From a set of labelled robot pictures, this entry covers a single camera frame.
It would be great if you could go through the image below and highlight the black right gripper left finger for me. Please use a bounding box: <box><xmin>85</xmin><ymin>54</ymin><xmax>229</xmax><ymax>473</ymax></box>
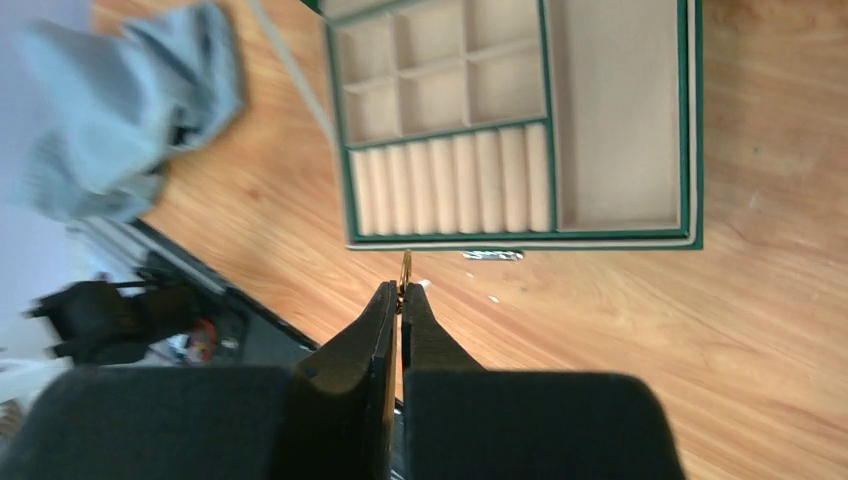
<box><xmin>1</xmin><ymin>282</ymin><xmax>397</xmax><ymax>479</ymax></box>

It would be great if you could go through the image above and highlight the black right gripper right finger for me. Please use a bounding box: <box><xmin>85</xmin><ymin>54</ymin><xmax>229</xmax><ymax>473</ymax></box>
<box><xmin>402</xmin><ymin>284</ymin><xmax>684</xmax><ymax>479</ymax></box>

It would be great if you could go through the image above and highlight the green jewelry box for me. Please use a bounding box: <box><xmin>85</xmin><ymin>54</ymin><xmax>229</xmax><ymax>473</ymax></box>
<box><xmin>301</xmin><ymin>0</ymin><xmax>705</xmax><ymax>253</ymax></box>

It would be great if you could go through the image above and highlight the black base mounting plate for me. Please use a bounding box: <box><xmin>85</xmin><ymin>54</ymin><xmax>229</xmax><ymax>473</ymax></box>
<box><xmin>26</xmin><ymin>218</ymin><xmax>319</xmax><ymax>370</ymax></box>

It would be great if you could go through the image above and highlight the light blue cloth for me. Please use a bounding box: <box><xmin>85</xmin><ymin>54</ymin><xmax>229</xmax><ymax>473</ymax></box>
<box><xmin>12</xmin><ymin>1</ymin><xmax>246</xmax><ymax>223</ymax></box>

